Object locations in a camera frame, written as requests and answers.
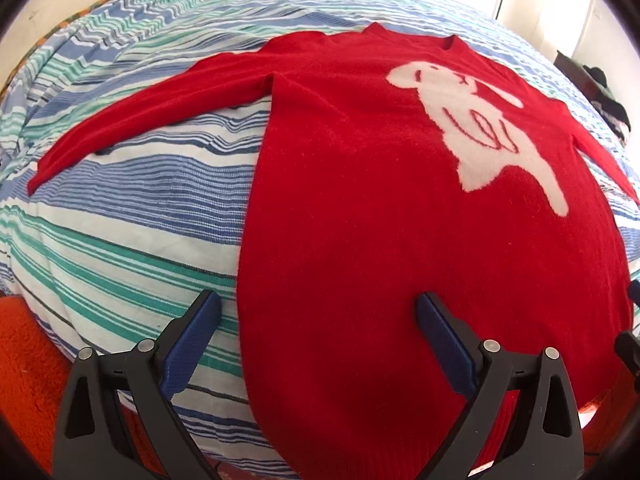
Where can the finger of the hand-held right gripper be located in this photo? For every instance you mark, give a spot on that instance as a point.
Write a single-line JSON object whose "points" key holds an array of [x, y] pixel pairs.
{"points": [[631, 350]]}

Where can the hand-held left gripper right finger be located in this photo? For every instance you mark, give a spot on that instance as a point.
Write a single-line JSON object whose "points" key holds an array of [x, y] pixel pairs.
{"points": [[447, 340]]}

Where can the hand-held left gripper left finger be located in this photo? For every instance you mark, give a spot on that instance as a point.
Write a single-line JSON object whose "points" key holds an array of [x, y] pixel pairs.
{"points": [[192, 340]]}

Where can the red sweater with white dog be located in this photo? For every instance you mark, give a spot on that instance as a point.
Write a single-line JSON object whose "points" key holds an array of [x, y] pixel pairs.
{"points": [[380, 220]]}

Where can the pile of dark clothes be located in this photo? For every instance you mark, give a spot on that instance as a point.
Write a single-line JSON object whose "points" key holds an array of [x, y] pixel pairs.
{"points": [[602, 95]]}

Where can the blue green striped bed sheet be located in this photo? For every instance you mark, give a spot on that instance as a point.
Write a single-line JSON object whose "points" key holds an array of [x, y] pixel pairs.
{"points": [[135, 220]]}

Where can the orange fuzzy rug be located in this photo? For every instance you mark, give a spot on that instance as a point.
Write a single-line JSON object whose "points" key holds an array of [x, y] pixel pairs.
{"points": [[30, 390]]}

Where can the orange patterned mattress cover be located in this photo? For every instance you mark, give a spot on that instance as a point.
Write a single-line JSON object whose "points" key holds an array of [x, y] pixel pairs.
{"points": [[55, 30]]}

